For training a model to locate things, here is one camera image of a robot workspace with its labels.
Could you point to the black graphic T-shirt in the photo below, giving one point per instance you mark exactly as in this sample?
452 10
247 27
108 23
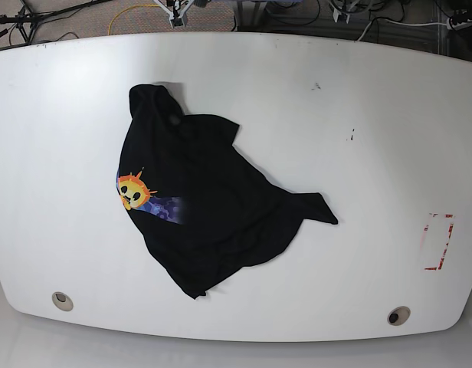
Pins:
203 210

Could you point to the left table grommet hole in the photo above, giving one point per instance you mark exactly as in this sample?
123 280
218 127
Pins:
62 301

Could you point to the right table grommet hole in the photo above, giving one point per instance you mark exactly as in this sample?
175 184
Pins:
399 316

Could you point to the red tape rectangle marking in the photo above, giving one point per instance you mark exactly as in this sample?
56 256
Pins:
435 240

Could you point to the table grommet hole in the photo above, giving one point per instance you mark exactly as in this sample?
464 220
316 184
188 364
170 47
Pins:
62 301
399 316

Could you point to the black tripod stand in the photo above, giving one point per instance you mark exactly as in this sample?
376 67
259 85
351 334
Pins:
28 21

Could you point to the white power strip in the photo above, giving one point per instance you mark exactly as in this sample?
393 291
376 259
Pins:
460 20

